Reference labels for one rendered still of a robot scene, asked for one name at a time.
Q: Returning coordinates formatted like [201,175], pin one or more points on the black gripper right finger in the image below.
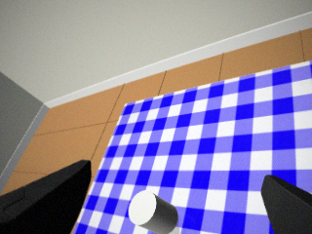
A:
[288,207]

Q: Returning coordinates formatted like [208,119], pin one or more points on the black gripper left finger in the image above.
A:
[48,205]

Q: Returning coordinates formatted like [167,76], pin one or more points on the white cylinder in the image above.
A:
[152,213]

